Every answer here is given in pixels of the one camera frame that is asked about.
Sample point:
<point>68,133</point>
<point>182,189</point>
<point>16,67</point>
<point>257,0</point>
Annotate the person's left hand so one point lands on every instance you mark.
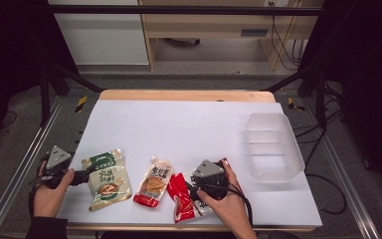
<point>49,199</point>

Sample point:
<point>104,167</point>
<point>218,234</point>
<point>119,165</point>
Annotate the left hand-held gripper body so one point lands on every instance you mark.
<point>58,157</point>

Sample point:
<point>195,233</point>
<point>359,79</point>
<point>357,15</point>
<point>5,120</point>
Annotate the green and cream sauce pouch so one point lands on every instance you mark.
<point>107,179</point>

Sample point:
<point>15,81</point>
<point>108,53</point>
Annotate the aluminium frame rail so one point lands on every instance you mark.
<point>361,215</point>
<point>20,169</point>

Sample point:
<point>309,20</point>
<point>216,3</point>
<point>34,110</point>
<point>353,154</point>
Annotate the light wooden desk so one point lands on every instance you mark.
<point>212,25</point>

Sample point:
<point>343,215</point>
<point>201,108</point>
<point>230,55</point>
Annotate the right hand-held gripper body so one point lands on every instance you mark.
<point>209,177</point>

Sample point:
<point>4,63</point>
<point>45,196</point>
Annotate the black metal stand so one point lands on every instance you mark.
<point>321,99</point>
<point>44,99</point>

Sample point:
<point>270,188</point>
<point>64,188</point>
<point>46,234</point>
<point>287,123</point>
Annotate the dark object under desk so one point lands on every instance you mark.
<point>182,42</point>

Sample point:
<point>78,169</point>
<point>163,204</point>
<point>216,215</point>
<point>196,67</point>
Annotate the white cabinet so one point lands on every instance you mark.
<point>106,40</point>

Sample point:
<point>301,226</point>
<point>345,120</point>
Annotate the yellow and black tape strip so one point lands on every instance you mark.
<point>291,103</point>
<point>81,103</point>

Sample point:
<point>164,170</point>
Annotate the black horizontal bar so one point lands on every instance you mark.
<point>179,10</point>

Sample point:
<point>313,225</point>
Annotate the black curtain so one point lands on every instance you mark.
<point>371,83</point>
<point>10,66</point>

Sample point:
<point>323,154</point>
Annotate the red and white sauce pouch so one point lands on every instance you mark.
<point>182,199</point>

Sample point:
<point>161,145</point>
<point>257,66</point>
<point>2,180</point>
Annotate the translucent plastic container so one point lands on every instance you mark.
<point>272,149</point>

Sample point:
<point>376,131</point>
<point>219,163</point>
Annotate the orange and white spout pouch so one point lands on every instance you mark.
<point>154,186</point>

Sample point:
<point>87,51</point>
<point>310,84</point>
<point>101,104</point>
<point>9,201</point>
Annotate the person's right hand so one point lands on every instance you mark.
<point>229,209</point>

